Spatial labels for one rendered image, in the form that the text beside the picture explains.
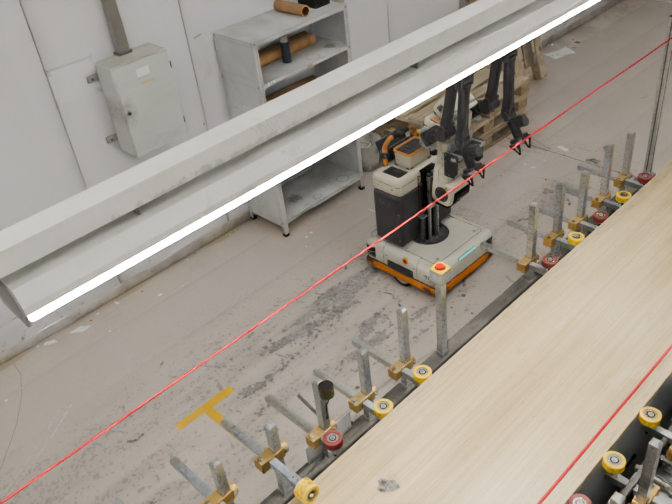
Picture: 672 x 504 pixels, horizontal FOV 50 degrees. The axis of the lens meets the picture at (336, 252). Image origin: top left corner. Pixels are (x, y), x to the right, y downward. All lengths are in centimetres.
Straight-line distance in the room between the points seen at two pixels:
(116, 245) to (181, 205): 17
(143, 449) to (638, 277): 279
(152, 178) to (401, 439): 172
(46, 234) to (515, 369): 220
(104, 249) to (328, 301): 354
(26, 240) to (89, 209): 13
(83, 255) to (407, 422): 179
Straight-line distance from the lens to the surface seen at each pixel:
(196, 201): 158
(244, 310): 500
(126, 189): 149
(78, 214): 146
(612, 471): 290
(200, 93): 531
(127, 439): 442
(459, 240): 494
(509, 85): 435
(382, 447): 288
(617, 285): 365
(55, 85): 476
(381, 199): 477
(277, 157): 169
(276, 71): 524
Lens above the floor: 315
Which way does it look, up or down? 36 degrees down
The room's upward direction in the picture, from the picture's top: 7 degrees counter-clockwise
